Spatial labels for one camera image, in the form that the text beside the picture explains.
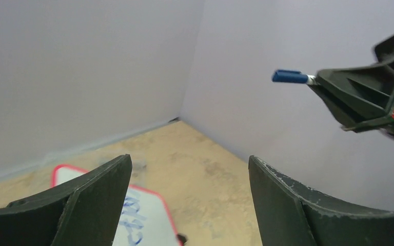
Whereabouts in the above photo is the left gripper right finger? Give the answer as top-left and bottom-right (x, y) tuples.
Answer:
(248, 156), (394, 245)

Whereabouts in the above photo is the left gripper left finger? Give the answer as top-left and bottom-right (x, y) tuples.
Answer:
(0, 154), (132, 245)

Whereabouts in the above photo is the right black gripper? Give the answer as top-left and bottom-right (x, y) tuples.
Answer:
(309, 35), (394, 139)

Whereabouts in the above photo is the white whiteboard marker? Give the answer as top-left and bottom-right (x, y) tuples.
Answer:
(306, 75), (317, 85)

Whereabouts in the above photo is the red framed whiteboard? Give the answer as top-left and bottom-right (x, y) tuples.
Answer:
(52, 163), (181, 245)

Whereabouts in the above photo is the blue marker cap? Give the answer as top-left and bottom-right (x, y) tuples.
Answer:
(272, 69), (309, 84)

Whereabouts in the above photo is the clear plastic screw box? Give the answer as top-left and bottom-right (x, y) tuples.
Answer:
(95, 156), (148, 179)

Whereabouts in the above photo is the black board foot clip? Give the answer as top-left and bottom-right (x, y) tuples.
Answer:
(176, 234), (188, 246)

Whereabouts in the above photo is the aluminium frame rail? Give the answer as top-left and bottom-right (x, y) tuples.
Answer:
(168, 117), (180, 123)

